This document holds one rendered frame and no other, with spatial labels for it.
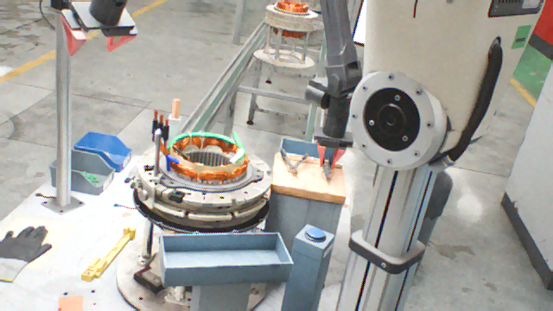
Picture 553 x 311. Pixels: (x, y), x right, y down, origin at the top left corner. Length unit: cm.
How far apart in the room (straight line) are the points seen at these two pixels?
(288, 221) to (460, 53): 79
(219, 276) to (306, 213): 41
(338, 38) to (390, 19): 56
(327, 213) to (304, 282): 21
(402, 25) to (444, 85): 10
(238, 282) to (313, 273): 23
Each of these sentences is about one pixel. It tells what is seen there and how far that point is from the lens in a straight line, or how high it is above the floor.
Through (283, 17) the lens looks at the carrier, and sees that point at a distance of 341.
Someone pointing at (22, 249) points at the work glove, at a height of 80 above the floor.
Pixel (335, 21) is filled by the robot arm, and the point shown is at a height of 146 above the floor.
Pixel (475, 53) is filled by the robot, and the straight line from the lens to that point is 80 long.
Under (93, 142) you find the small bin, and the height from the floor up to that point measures 82.
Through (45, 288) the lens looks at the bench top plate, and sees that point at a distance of 149.
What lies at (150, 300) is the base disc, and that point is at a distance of 141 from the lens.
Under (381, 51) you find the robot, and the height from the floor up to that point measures 153.
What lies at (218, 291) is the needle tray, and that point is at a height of 99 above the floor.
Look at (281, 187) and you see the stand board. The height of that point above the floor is 106.
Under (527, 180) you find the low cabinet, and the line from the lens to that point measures 392.
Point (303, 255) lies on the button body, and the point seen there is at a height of 100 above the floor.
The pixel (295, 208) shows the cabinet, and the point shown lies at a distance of 142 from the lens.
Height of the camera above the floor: 170
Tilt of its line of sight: 24 degrees down
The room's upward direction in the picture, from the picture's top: 10 degrees clockwise
